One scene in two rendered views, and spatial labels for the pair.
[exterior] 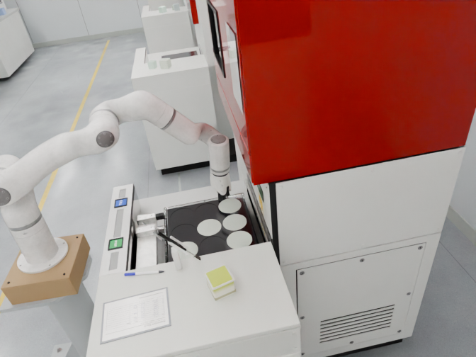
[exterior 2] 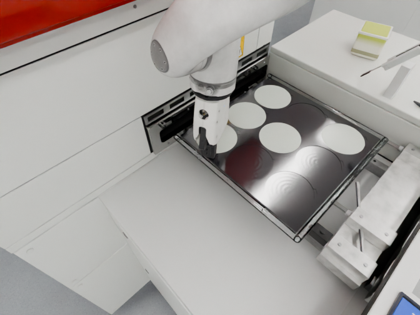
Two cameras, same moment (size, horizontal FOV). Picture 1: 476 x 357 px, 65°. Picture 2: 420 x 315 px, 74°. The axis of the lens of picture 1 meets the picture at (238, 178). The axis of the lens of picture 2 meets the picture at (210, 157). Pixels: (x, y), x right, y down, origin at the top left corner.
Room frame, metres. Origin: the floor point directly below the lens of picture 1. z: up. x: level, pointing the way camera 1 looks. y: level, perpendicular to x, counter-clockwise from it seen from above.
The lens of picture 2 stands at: (1.58, 0.40, 1.40)
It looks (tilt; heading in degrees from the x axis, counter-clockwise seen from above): 52 degrees down; 233
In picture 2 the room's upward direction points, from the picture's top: straight up
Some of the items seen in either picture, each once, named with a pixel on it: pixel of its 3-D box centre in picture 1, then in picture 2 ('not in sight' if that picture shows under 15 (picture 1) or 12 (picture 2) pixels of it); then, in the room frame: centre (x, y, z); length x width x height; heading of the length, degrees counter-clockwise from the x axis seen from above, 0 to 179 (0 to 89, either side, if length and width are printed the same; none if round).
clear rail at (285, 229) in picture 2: (204, 201); (229, 181); (1.34, 0.17, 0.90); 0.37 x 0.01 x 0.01; 96
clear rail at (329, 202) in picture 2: (166, 236); (347, 183); (1.15, 0.32, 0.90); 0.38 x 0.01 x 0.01; 6
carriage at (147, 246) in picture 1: (147, 248); (381, 210); (1.12, 0.41, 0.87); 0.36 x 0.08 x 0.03; 6
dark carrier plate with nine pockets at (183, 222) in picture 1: (209, 227); (279, 137); (1.17, 0.14, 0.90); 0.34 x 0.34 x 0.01; 6
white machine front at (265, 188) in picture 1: (250, 168); (152, 89); (1.38, -0.06, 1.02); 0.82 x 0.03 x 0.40; 6
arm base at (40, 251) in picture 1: (34, 238); not in sight; (1.11, 0.81, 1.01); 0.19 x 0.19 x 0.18
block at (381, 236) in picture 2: (146, 231); (370, 228); (1.20, 0.41, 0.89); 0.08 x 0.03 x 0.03; 96
